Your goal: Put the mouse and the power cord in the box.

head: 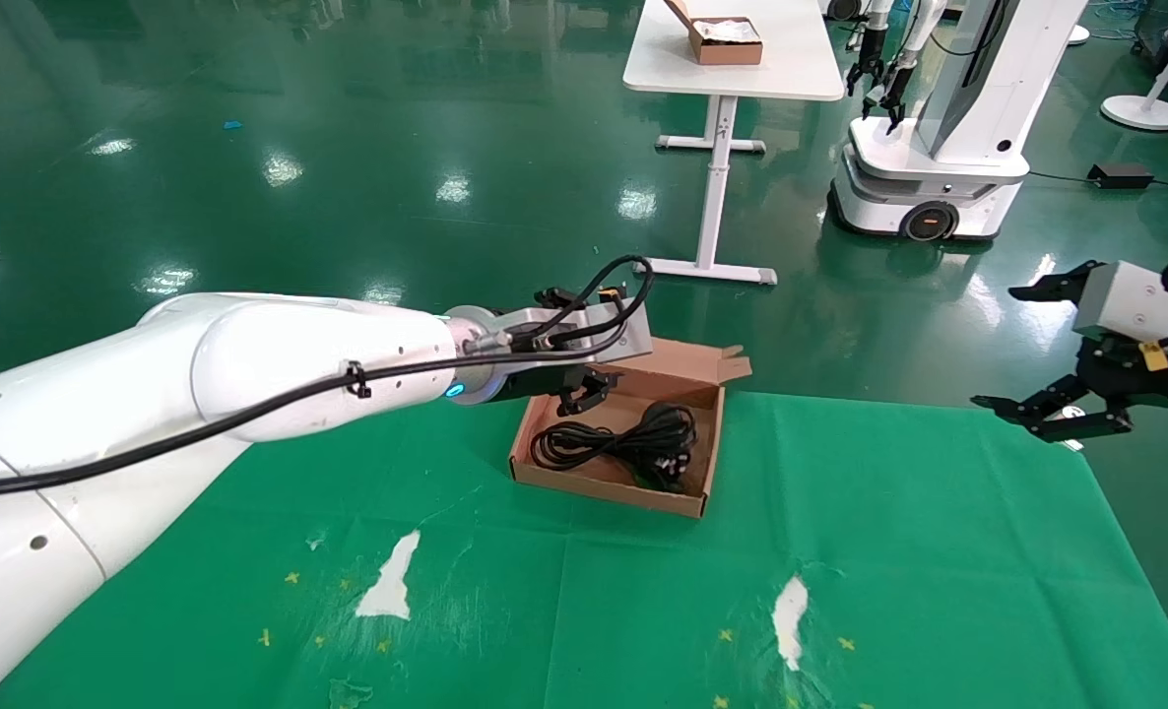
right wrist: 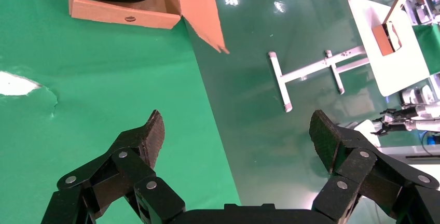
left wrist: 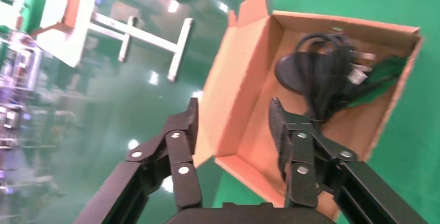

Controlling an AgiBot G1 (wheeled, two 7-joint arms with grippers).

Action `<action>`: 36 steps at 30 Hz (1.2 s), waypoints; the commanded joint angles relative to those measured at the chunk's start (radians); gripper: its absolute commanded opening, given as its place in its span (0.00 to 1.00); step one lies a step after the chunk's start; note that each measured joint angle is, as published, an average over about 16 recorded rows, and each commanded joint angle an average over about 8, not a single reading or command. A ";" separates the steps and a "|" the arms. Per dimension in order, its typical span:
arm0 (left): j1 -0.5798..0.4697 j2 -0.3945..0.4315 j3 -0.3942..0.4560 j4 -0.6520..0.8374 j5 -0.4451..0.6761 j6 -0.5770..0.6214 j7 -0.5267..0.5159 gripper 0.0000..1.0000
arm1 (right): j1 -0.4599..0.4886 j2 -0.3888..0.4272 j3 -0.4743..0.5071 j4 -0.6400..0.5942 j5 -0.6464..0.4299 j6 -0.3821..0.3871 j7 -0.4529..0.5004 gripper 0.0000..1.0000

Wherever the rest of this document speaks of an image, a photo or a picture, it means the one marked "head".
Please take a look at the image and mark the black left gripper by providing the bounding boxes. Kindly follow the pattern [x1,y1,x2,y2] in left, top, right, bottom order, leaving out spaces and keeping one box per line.
[490,360,626,418]

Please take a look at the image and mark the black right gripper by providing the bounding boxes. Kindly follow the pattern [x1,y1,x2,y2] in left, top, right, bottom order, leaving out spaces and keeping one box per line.
[970,260,1168,443]

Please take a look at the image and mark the thick black power cable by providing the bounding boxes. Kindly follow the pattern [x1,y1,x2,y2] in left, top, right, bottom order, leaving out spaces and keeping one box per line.
[529,401,699,491]

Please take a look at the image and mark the open brown cardboard box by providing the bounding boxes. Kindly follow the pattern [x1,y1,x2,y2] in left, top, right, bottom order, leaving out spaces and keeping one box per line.
[508,335,753,519]

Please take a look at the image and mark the small brown cardboard box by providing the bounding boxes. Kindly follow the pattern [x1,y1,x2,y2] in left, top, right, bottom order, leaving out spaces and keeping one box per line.
[663,0,764,67]

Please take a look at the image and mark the black power adapter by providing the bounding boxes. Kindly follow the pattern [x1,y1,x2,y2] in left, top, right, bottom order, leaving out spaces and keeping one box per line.
[1086,162,1153,192]

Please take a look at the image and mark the white wheeled background robot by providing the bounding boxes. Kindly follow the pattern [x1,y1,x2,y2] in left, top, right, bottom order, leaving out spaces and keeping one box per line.
[827,0,1090,243]

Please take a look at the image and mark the green table cloth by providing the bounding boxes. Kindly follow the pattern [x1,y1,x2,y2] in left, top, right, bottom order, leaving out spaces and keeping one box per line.
[0,390,1168,709]

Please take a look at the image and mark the white round floor stand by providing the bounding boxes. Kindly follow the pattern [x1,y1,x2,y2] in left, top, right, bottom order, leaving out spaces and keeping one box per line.
[1100,0,1168,133]

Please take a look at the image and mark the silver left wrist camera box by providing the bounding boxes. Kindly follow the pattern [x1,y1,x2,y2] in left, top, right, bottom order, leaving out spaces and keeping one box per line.
[486,301,655,383]

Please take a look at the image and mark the white pedestal table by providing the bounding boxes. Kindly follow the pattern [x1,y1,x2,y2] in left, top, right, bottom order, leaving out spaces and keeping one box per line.
[622,0,846,288]

